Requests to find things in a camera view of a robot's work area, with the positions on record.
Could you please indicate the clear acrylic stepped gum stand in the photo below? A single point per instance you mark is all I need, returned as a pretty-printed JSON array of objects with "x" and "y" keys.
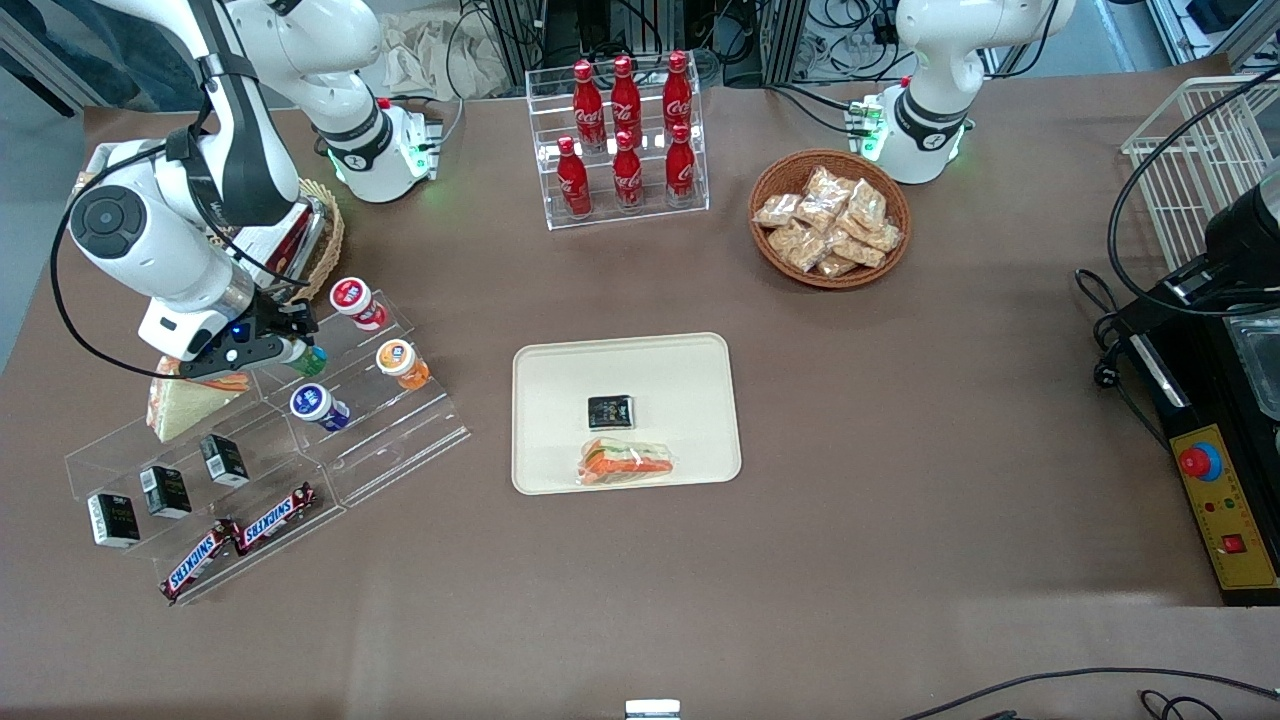
[{"x": 400, "y": 430}]

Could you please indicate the dark plastic-wrapped pack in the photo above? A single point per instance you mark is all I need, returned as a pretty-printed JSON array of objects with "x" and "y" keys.
[{"x": 314, "y": 225}]

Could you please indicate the clear-wrapped cracker packet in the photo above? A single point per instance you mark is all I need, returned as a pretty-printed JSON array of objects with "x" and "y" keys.
[
  {"x": 777, "y": 209},
  {"x": 828, "y": 187},
  {"x": 810, "y": 254},
  {"x": 792, "y": 240},
  {"x": 858, "y": 250},
  {"x": 886, "y": 238},
  {"x": 868, "y": 203},
  {"x": 818, "y": 215}
]

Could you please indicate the Snickers bar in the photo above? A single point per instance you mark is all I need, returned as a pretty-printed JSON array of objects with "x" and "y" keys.
[
  {"x": 277, "y": 518},
  {"x": 200, "y": 562}
]

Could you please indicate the wrapped triangle sandwich white bread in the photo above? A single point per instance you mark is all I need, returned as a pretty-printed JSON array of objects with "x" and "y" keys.
[{"x": 185, "y": 415}]

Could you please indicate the small black box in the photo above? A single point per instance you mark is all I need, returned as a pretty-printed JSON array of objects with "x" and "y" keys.
[
  {"x": 113, "y": 520},
  {"x": 165, "y": 491},
  {"x": 223, "y": 460}
]

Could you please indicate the white cloth bag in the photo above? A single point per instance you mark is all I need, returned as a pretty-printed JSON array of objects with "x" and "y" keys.
[{"x": 440, "y": 60}]

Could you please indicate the red Coca-Cola bottle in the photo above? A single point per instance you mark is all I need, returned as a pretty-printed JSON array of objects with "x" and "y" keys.
[
  {"x": 573, "y": 180},
  {"x": 626, "y": 95},
  {"x": 588, "y": 100},
  {"x": 677, "y": 90},
  {"x": 681, "y": 168},
  {"x": 628, "y": 175}
]

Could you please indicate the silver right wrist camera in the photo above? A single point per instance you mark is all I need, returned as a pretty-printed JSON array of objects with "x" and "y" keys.
[{"x": 250, "y": 358}]

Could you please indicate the red gum bottle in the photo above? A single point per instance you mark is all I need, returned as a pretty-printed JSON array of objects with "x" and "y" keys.
[{"x": 352, "y": 298}]

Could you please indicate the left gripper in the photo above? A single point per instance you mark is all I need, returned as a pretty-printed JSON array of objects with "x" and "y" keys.
[{"x": 1233, "y": 233}]

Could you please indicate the black control box yellow panel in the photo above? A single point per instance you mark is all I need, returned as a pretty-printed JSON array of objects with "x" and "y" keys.
[{"x": 1225, "y": 520}]

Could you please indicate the red and white cookie box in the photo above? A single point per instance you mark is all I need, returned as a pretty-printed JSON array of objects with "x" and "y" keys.
[{"x": 270, "y": 250}]

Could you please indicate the cream plastic tray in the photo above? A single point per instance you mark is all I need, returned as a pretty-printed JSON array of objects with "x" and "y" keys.
[{"x": 690, "y": 400}]

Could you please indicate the orange gum bottle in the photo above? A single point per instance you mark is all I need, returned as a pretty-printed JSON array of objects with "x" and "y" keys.
[{"x": 400, "y": 360}]

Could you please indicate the translucent plastic cover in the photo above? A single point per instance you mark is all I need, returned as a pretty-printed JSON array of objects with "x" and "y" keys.
[{"x": 1258, "y": 360}]

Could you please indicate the wrapped sandwich with orange filling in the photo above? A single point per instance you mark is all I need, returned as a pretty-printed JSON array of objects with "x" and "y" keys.
[{"x": 625, "y": 463}]

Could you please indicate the blue gum bottle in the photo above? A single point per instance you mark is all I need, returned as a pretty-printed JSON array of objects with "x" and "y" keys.
[{"x": 315, "y": 403}]

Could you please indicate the clear acrylic bottle rack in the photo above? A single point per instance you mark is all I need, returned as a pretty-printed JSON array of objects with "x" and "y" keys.
[{"x": 650, "y": 215}]

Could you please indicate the small black packet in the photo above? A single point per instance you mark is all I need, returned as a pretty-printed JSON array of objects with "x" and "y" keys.
[{"x": 611, "y": 412}]

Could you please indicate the oval wicker basket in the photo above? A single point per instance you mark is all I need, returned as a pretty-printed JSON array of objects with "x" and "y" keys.
[{"x": 335, "y": 240}]

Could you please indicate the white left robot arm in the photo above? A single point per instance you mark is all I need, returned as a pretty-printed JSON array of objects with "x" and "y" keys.
[{"x": 930, "y": 120}]

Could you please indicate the clear acrylic stepped snack stand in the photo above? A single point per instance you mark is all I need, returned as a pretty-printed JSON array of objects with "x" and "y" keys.
[{"x": 270, "y": 470}]

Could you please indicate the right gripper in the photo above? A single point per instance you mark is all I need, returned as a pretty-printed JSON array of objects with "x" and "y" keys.
[{"x": 272, "y": 317}]

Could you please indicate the round wicker basket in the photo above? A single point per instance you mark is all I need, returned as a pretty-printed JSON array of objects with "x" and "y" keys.
[{"x": 780, "y": 170}]

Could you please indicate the white rectangular snack bin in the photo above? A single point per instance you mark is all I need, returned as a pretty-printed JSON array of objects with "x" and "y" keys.
[{"x": 100, "y": 150}]

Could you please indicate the aluminium profile frame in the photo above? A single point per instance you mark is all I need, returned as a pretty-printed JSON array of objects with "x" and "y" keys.
[{"x": 785, "y": 40}]

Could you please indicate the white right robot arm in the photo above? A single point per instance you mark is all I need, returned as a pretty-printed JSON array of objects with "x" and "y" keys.
[{"x": 170, "y": 250}]

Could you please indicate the green gum bottle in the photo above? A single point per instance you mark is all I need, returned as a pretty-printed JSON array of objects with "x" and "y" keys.
[{"x": 312, "y": 362}]

